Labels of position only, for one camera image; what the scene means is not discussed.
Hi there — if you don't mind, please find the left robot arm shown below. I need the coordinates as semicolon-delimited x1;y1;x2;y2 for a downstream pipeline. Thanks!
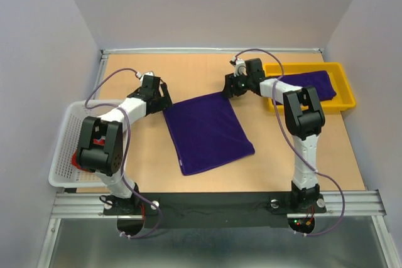
75;72;172;215

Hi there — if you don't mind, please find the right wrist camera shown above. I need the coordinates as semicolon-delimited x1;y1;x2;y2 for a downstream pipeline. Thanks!
230;56;246;77

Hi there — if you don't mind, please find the red blue patterned towel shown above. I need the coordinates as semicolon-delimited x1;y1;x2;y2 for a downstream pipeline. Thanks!
71;137;107;173

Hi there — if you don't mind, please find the aluminium rail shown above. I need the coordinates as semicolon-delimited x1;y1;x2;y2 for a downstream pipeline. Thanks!
50;191;386;219
100;47;323;55

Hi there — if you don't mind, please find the white plastic basket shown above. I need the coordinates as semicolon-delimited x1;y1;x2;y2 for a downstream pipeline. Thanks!
48;100;121;188

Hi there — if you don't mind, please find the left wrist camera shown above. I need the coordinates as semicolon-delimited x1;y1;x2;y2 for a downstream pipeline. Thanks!
136;71;155;82

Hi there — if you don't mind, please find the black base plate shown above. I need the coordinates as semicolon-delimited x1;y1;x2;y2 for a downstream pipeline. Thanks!
99;192;326;232

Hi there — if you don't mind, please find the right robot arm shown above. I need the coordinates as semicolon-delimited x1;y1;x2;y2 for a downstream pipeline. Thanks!
222;56;325;212

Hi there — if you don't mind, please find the aluminium front rail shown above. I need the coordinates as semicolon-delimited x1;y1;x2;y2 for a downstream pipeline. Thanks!
50;191;386;219

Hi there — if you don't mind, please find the aluminium back rail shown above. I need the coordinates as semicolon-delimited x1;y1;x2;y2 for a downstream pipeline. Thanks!
100;47;323;55

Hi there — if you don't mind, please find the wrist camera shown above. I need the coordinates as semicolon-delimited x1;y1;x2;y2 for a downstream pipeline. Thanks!
136;71;155;82
230;56;246;77

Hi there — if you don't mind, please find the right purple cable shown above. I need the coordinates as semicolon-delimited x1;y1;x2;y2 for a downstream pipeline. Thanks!
229;48;347;237

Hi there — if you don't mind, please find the yellow plastic tray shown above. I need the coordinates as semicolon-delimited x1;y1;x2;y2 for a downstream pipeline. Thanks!
283;62;356;113

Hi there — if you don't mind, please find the purple towel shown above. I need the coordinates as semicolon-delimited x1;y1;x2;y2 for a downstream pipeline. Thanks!
163;92;255;176
280;70;337;102

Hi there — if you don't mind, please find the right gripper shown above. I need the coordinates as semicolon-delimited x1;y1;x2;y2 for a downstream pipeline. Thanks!
220;70;253;99

